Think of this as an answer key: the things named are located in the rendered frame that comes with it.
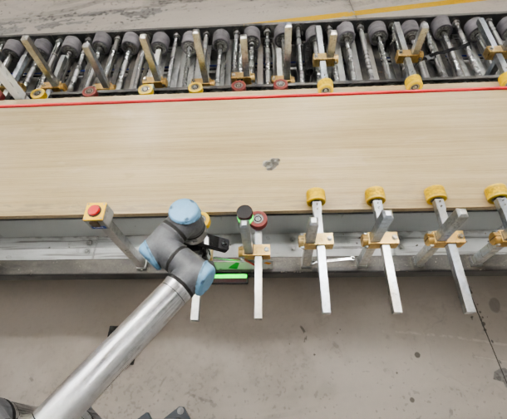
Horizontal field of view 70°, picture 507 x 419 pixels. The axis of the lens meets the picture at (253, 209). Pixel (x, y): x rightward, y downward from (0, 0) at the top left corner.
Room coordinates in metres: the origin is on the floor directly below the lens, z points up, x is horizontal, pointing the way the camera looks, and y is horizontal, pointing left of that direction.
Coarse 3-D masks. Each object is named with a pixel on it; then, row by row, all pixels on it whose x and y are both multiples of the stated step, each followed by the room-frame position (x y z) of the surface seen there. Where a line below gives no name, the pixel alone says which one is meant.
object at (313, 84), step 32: (64, 32) 2.36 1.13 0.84; (128, 64) 2.28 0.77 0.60; (160, 64) 2.09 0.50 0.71; (192, 64) 2.05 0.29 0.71; (224, 64) 2.02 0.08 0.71; (256, 64) 2.02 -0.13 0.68; (416, 64) 1.84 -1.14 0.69; (448, 64) 1.78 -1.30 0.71; (480, 64) 1.74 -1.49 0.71; (64, 96) 1.76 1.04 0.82
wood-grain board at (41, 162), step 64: (0, 128) 1.47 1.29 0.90; (64, 128) 1.41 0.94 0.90; (128, 128) 1.36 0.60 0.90; (192, 128) 1.31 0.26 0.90; (256, 128) 1.26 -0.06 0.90; (320, 128) 1.21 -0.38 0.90; (384, 128) 1.17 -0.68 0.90; (448, 128) 1.12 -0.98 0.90; (0, 192) 1.04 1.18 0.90; (64, 192) 1.00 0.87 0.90; (128, 192) 0.96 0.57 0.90; (192, 192) 0.92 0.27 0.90; (256, 192) 0.88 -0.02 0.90; (448, 192) 0.77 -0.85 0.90
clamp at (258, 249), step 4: (256, 244) 0.64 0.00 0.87; (260, 244) 0.64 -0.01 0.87; (264, 244) 0.63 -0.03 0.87; (268, 244) 0.63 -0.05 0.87; (240, 248) 0.63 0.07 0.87; (256, 248) 0.62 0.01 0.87; (260, 248) 0.62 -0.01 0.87; (268, 248) 0.62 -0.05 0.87; (240, 252) 0.61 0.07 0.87; (256, 252) 0.60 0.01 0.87; (260, 252) 0.60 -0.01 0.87; (264, 252) 0.60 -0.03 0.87; (268, 252) 0.60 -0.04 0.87; (240, 256) 0.60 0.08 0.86; (244, 256) 0.60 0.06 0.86; (248, 256) 0.59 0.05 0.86; (252, 256) 0.59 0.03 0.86; (264, 256) 0.59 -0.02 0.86; (268, 256) 0.58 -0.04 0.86
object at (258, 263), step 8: (256, 232) 0.70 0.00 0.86; (256, 240) 0.66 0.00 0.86; (256, 256) 0.59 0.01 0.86; (256, 264) 0.55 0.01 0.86; (256, 272) 0.52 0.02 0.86; (256, 280) 0.48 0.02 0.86; (256, 288) 0.45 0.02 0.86; (256, 296) 0.42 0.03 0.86; (256, 304) 0.39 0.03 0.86; (256, 312) 0.36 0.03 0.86
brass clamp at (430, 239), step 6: (426, 234) 0.56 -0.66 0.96; (432, 234) 0.55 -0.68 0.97; (456, 234) 0.54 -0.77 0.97; (426, 240) 0.54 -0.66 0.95; (432, 240) 0.53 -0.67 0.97; (450, 240) 0.52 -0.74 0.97; (456, 240) 0.51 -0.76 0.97; (462, 240) 0.51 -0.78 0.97; (432, 246) 0.51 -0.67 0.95; (438, 246) 0.51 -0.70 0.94; (444, 246) 0.51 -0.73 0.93; (456, 246) 0.50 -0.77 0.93
